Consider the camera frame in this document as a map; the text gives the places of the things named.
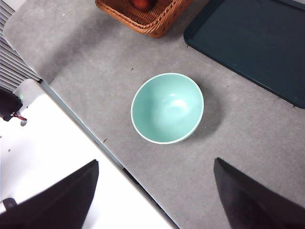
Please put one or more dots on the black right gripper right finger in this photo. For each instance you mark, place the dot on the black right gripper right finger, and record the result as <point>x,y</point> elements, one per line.
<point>257,205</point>

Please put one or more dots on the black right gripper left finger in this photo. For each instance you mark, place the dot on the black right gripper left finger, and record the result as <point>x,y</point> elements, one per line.
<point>54,205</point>

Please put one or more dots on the teal ceramic bowl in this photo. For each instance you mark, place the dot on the teal ceramic bowl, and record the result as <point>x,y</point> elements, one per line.
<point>166,109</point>

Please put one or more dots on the dark red plum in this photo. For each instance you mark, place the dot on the dark red plum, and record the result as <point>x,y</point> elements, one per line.
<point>143,3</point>

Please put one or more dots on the white platform surface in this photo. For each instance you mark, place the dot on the white platform surface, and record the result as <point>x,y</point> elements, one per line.
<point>47,155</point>

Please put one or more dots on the black mounted device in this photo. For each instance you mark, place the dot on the black mounted device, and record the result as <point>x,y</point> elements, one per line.
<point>7,105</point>

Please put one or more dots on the grey ribbed panel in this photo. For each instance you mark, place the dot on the grey ribbed panel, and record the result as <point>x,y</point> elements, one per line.
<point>9,66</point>

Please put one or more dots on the dark rectangular tray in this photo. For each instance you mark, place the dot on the dark rectangular tray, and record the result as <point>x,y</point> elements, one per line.
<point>252,45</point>

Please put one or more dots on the brown wicker basket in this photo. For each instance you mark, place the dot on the brown wicker basket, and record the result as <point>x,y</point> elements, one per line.
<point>155,21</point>

